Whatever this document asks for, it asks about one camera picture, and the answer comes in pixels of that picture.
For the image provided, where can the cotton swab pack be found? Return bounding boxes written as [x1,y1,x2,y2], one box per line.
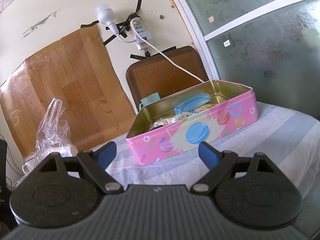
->
[150,117,176,130]

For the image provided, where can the white paper cup stack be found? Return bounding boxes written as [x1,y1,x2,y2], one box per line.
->
[46,145,78,157]

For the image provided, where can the clear plastic bag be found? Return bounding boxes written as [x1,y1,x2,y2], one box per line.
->
[35,98,72,161]

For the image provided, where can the white printed mug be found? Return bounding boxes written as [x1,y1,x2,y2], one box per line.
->
[22,155,40,175]

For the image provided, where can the yellow card pack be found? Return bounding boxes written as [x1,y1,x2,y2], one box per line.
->
[194,104,214,112]

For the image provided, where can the white pink sachet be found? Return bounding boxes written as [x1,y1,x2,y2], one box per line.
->
[174,112,193,121]

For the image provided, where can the pink macaron tin box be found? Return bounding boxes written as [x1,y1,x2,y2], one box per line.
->
[126,80,259,165]

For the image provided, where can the blue pouch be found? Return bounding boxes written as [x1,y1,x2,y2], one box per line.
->
[174,93,211,114]

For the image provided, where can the striped bed sheet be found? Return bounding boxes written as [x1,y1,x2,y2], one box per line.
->
[15,101,320,198]

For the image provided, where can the teal mug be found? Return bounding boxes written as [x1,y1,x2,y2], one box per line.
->
[138,92,161,111]

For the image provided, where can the wood pattern vinyl sheet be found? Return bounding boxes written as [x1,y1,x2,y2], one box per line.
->
[1,26,136,157]

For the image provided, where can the frosted glass sliding door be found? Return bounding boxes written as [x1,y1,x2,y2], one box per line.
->
[173,0,319,118]

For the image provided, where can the white power strip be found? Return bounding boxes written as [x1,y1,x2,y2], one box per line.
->
[130,17,151,51]

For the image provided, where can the white light bulb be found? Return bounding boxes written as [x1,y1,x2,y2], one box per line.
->
[95,4,119,35]

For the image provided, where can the black wall cable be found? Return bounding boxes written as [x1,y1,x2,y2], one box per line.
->
[0,134,23,186]

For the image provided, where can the white power cable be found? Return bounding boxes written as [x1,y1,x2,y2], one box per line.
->
[130,17,205,83]

